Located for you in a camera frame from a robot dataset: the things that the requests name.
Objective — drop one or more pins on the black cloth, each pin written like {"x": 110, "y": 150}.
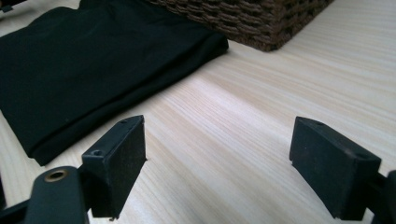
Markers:
{"x": 93, "y": 62}

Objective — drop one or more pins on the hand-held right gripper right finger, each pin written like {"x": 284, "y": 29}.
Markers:
{"x": 333, "y": 165}

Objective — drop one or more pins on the brown wicker basket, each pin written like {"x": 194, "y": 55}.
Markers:
{"x": 249, "y": 21}

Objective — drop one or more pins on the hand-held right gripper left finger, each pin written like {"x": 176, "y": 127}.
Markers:
{"x": 115, "y": 165}

